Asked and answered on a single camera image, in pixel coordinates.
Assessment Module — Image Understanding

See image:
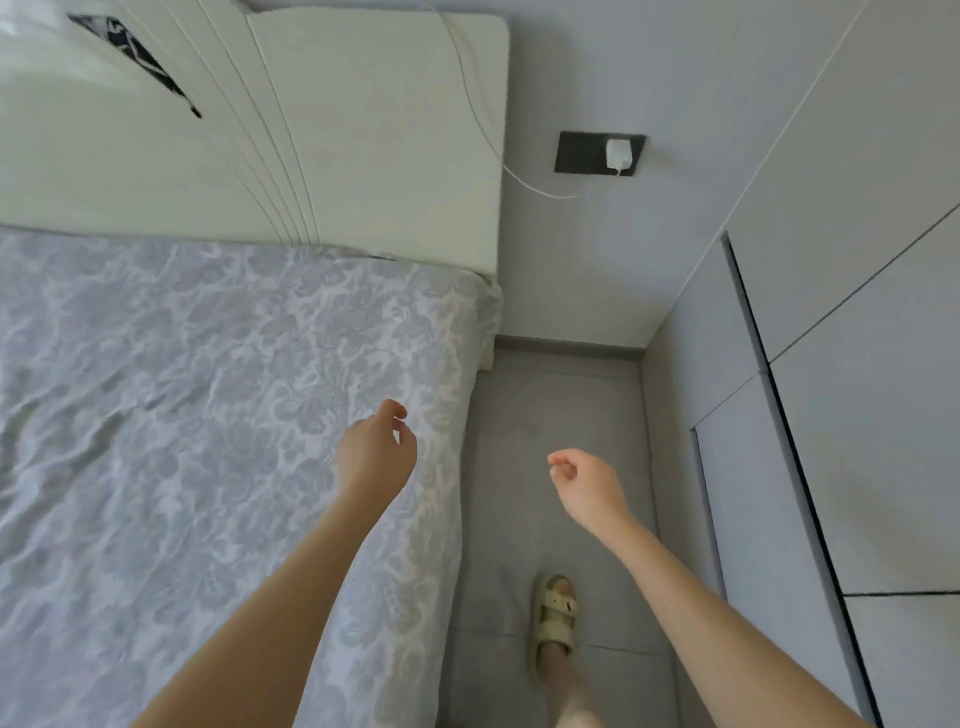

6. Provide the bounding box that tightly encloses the person's left hand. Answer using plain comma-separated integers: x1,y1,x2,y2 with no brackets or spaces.
333,398,419,515

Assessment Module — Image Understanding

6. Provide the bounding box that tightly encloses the person's right hand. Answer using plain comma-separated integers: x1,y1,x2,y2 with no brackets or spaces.
547,448,635,538

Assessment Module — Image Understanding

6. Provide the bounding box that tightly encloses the white floral bed sheet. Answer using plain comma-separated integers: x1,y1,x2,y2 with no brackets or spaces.
0,224,502,728

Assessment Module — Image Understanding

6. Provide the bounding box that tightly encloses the person's left forearm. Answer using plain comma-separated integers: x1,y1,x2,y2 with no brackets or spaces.
131,494,391,728

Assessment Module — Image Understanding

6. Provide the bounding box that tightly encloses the person's right forearm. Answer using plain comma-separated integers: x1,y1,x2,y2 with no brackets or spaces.
599,517,875,728

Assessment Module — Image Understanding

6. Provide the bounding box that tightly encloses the person's right beige sandal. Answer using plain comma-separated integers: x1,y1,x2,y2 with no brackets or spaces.
528,573,579,688

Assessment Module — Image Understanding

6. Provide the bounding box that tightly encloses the person's right leg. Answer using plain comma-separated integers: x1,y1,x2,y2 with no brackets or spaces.
539,644,609,728

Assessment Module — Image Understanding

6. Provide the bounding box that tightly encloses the grey wardrobe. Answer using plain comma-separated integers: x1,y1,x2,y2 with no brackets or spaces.
639,0,960,728

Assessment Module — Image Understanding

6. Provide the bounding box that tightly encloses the cream headboard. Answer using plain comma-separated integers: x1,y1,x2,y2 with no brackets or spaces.
0,0,511,283

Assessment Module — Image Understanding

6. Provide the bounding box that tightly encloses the white charging cable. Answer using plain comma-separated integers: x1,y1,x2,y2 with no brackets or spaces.
434,0,625,202

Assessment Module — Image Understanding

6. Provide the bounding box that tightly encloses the black wall socket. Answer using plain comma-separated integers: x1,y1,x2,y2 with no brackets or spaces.
554,131,648,178

